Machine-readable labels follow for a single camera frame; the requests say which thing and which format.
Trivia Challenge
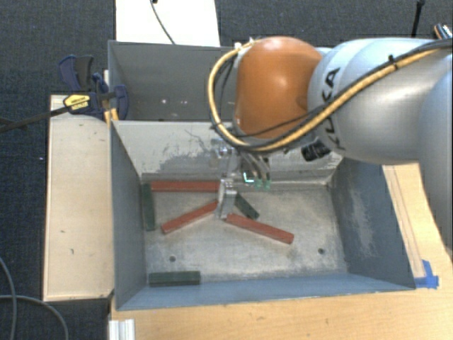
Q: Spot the dark green flat block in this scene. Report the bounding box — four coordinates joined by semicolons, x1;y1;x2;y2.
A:
140;182;157;232
148;270;202;288
234;193;261;221

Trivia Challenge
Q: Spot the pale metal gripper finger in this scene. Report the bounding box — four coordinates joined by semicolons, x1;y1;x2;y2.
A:
216;178;229;220
224;188;238;220

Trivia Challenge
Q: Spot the pale wood board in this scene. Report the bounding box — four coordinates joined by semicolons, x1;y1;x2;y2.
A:
42;94;116;302

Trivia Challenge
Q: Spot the black cylinder on white bracket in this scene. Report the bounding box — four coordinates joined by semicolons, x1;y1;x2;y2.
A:
300;138;334;163

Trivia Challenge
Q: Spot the grey metal bin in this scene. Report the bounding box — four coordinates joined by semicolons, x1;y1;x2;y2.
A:
107;40;417;312

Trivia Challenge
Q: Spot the red-brown flat block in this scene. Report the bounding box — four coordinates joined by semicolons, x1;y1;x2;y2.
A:
224;212;296;246
149;179;222;193
160;200;220;235

